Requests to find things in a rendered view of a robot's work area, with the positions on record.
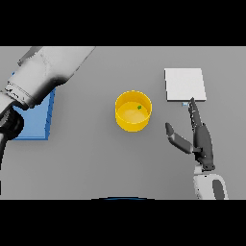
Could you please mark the right robot hand dark grey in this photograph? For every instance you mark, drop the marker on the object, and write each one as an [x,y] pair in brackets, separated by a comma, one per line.
[202,141]

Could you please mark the right robot arm light grey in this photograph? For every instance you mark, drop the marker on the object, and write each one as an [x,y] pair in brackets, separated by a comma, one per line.
[205,185]

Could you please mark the left robot arm light grey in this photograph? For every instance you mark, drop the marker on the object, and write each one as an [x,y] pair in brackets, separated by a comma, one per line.
[48,70]

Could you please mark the pale square measuring scale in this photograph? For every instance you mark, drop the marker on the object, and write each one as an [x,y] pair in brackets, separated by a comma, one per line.
[185,84]

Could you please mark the green nut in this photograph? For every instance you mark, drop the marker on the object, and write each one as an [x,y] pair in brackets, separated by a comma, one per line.
[139,107]

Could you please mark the yellow bowl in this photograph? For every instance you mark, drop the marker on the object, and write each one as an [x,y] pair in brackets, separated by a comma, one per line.
[133,120]

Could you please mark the blue tray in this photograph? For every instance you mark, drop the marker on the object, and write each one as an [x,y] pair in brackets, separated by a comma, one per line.
[35,121]

